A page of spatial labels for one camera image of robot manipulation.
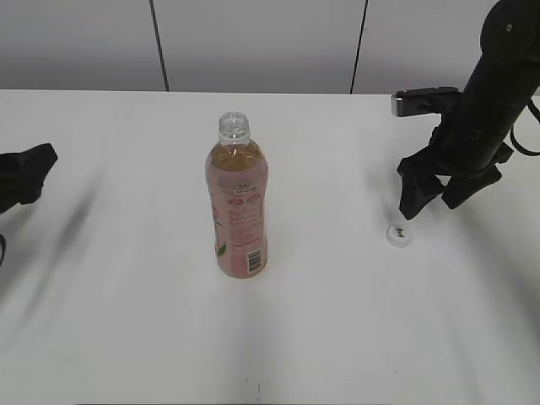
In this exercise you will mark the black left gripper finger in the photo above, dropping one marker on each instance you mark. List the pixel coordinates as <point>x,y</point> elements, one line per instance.
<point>23,175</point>

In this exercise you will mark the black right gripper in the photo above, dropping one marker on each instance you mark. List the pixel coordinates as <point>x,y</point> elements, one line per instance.
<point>467,154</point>

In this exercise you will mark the white bottle cap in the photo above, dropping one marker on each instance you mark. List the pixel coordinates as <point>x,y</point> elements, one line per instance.
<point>399,236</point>

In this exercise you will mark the pink label tea bottle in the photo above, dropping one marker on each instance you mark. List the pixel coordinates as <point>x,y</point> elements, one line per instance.
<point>236,174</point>

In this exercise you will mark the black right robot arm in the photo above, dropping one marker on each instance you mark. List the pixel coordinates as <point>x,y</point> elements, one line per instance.
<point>507,74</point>

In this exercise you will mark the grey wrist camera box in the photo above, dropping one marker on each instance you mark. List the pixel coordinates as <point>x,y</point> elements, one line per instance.
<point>415,102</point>

